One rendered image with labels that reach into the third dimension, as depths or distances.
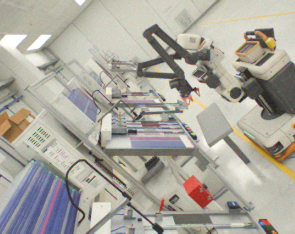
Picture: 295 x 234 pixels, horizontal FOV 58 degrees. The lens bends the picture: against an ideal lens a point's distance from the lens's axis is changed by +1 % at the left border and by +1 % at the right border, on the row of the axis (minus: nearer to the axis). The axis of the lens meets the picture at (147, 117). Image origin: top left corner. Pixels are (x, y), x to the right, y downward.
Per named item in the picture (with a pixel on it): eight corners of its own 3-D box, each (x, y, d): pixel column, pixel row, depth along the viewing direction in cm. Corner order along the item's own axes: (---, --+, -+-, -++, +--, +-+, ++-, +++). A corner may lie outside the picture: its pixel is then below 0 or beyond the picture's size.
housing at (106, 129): (111, 127, 261) (111, 113, 257) (111, 147, 214) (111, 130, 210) (103, 127, 259) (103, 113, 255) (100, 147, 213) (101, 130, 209)
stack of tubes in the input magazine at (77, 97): (98, 106, 251) (77, 86, 243) (94, 124, 203) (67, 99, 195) (88, 115, 253) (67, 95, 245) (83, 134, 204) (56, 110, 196)
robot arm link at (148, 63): (134, 63, 233) (133, 63, 243) (138, 78, 236) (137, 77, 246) (181, 49, 236) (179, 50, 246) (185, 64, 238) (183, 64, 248)
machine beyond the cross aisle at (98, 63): (153, 83, 770) (106, 33, 714) (158, 89, 693) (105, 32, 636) (119, 114, 786) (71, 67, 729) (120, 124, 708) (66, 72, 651)
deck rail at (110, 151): (197, 155, 207) (198, 147, 205) (198, 155, 205) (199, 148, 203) (105, 155, 197) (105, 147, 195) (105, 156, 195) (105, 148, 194)
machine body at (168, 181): (197, 183, 295) (161, 147, 276) (222, 226, 228) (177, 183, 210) (155, 220, 302) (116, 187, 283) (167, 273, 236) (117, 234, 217)
